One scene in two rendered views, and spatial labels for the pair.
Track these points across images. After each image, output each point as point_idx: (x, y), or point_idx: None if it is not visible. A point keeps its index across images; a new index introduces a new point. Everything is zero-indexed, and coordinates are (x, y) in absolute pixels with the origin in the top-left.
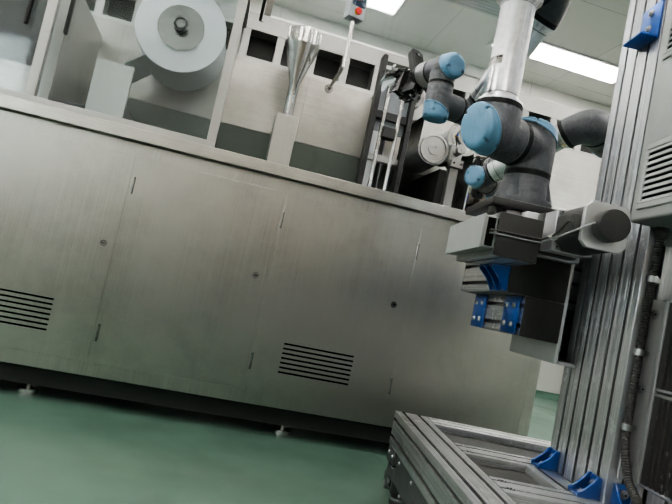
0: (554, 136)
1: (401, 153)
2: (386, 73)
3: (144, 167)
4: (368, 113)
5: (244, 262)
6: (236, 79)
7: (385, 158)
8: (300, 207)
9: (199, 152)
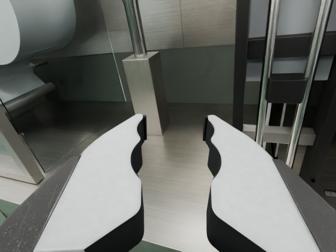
0: None
1: (323, 129)
2: (61, 172)
3: (1, 207)
4: None
5: None
6: (104, 0)
7: (282, 136)
8: (139, 251)
9: (11, 207)
